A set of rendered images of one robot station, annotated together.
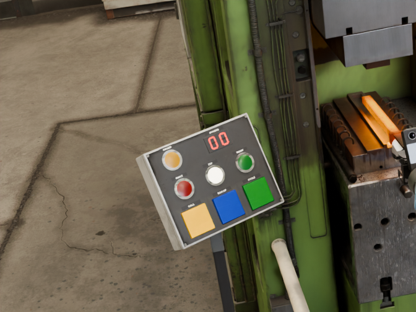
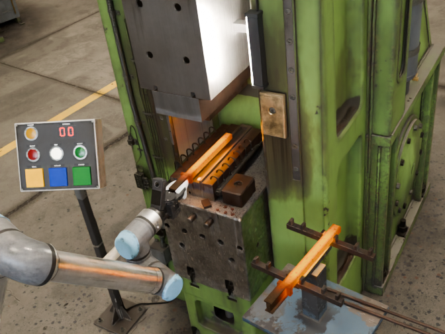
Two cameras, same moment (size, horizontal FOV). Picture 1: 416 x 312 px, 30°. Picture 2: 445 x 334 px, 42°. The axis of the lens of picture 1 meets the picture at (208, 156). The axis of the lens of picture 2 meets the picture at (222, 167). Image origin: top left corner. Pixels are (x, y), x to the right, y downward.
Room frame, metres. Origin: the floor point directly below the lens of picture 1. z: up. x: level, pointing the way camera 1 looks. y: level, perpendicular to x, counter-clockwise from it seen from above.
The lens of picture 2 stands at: (0.70, -1.71, 2.30)
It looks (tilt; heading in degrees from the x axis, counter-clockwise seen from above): 35 degrees down; 36
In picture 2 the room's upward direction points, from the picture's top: 8 degrees counter-clockwise
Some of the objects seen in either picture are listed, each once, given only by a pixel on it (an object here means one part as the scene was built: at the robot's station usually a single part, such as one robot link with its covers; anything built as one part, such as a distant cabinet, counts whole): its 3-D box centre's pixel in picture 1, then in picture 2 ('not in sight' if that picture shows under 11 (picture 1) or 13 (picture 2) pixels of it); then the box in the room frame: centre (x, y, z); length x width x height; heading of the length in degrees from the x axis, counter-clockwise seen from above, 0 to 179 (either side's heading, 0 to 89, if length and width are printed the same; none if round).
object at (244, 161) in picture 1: (244, 162); (80, 152); (1.95, -0.10, 1.09); 0.05 x 0.03 x 0.04; 91
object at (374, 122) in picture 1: (372, 117); (222, 152); (2.29, -0.55, 0.99); 0.42 x 0.05 x 0.01; 1
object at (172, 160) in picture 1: (172, 160); (31, 133); (1.90, 0.10, 1.16); 0.05 x 0.03 x 0.04; 91
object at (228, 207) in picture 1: (228, 207); (58, 177); (1.86, -0.03, 1.01); 0.07 x 0.05 x 0.07; 116
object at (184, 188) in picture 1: (184, 188); (32, 154); (1.86, 0.08, 1.09); 0.05 x 0.03 x 0.04; 91
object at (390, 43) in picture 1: (358, 24); (207, 79); (2.28, -0.53, 1.32); 0.42 x 0.20 x 0.10; 1
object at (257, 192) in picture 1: (257, 193); (82, 175); (1.91, -0.12, 1.01); 0.07 x 0.05 x 0.07; 116
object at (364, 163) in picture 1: (365, 129); (218, 158); (2.28, -0.53, 0.96); 0.42 x 0.20 x 0.09; 1
